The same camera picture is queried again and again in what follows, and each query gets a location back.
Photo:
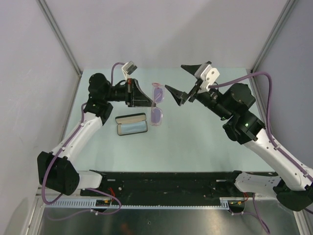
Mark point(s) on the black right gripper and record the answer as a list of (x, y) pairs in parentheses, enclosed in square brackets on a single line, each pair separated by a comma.
[(179, 96)]

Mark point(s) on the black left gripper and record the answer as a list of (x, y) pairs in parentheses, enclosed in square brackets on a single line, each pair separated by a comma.
[(134, 97)]

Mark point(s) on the dark green glasses case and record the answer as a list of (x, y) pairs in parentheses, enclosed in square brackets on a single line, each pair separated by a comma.
[(132, 118)]

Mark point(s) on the pink transparent sunglasses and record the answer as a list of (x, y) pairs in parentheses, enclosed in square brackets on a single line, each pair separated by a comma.
[(158, 97)]

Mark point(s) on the light blue cleaning cloth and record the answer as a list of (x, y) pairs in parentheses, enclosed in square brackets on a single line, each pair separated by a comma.
[(132, 128)]

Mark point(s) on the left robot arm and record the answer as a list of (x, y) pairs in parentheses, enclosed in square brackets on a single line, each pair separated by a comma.
[(56, 168)]

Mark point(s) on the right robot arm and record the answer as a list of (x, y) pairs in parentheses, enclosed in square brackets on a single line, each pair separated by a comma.
[(231, 101)]

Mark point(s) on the front aluminium crossbar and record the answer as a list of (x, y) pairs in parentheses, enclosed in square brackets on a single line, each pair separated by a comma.
[(265, 195)]

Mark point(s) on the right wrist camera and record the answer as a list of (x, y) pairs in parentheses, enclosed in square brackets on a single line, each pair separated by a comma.
[(208, 75)]

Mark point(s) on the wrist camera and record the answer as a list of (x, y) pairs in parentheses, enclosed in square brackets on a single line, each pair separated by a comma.
[(208, 75), (128, 68)]

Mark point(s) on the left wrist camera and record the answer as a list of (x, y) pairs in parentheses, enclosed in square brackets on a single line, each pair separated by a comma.
[(128, 68)]

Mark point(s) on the aluminium rail right edge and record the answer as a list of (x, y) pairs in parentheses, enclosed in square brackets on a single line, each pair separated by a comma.
[(263, 106)]

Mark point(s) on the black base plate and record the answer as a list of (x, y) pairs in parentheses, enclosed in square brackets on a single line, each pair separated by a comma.
[(170, 189)]

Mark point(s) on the right aluminium frame post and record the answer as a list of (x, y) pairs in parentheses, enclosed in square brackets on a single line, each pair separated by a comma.
[(277, 28)]

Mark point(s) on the aluminium frame post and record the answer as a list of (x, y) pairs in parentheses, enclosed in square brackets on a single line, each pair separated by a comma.
[(47, 13), (277, 28)]

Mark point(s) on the left aluminium frame post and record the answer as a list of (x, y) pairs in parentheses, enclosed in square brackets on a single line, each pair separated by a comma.
[(47, 13)]

